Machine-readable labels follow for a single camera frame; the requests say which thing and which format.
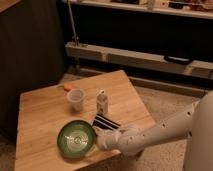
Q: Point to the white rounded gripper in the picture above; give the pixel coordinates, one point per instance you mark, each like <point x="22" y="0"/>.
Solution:
<point x="108" y="140"/>

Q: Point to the green ceramic bowl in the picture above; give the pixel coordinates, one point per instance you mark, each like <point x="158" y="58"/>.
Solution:
<point x="76" y="139"/>

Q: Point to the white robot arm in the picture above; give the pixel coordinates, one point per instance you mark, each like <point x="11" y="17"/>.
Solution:
<point x="194" y="123"/>

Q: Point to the black striped box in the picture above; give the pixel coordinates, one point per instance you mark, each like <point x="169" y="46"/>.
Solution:
<point x="104" y="123"/>

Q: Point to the wooden table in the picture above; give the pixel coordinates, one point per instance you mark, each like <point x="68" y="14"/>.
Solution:
<point x="43" y="112"/>

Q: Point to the small white bottle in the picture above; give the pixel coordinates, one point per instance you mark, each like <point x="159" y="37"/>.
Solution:
<point x="102" y="102"/>

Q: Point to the translucent plastic cup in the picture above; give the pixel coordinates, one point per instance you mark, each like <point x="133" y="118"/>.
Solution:
<point x="76" y="98"/>

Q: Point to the orange carrot toy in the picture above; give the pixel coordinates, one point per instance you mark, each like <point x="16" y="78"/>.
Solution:
<point x="67" y="87"/>

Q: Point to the long wooden bench shelf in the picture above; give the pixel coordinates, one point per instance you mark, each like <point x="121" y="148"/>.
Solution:
<point x="138" y="60"/>

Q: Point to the metal stand pole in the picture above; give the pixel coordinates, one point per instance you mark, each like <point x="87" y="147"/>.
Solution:
<point x="75" y="38"/>

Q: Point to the upper wooden shelf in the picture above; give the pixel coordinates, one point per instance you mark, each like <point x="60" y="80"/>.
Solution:
<point x="149" y="6"/>

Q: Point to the black handle on bench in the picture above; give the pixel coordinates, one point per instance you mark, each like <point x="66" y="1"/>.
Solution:
<point x="177" y="61"/>

